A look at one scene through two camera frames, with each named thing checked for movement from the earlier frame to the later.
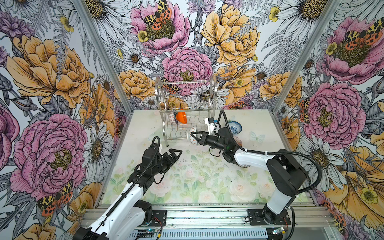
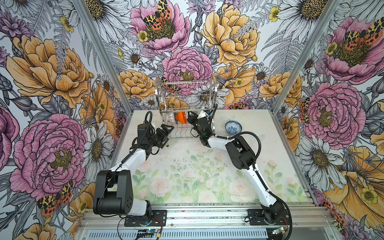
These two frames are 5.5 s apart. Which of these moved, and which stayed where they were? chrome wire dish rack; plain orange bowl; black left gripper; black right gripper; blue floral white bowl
Moved: black left gripper; black right gripper
Stayed: blue floral white bowl; chrome wire dish rack; plain orange bowl
